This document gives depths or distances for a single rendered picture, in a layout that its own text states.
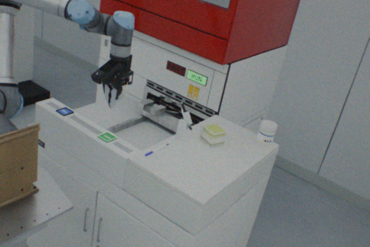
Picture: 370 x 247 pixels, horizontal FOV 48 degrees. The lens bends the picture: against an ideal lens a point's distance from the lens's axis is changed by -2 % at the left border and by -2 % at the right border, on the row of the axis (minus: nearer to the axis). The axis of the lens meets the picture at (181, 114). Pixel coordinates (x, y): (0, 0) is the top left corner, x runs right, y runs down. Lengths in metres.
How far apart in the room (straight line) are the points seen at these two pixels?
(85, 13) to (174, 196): 0.68
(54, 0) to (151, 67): 0.90
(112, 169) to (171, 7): 0.82
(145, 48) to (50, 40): 3.20
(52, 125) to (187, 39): 0.72
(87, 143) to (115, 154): 0.16
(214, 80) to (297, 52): 1.50
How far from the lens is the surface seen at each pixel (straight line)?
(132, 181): 1.60
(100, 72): 1.51
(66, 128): 1.79
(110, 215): 1.77
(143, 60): 2.24
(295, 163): 3.64
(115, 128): 1.99
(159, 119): 2.07
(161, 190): 1.51
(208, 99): 2.03
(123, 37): 1.49
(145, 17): 2.13
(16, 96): 1.65
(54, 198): 1.59
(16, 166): 1.50
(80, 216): 1.94
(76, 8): 1.39
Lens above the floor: 1.82
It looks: 26 degrees down
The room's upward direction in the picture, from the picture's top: 11 degrees clockwise
